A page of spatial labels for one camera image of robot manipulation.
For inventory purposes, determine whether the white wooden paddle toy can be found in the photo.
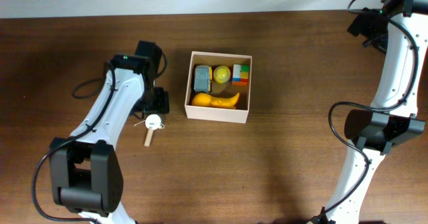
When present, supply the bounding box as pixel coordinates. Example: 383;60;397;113
134;114;165;147

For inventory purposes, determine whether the orange rubber fish toy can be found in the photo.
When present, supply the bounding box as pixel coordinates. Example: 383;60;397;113
191;93;240;109

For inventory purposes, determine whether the yellow grey toy truck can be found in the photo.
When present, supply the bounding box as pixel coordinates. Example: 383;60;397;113
193;65;213;94

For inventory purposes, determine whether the yellow grey ball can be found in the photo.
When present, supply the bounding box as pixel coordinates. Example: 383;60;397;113
213;66;231;84

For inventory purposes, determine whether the colourful puzzle cube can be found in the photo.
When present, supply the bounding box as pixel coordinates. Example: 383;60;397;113
232;64;250;86

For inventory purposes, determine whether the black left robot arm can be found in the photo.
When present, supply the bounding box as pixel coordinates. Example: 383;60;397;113
49;54;169;223

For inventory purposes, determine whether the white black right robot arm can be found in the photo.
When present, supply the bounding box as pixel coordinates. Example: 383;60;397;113
310;0;427;223

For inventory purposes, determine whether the pink cardboard box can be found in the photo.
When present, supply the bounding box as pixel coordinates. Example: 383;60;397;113
185;51;253;124

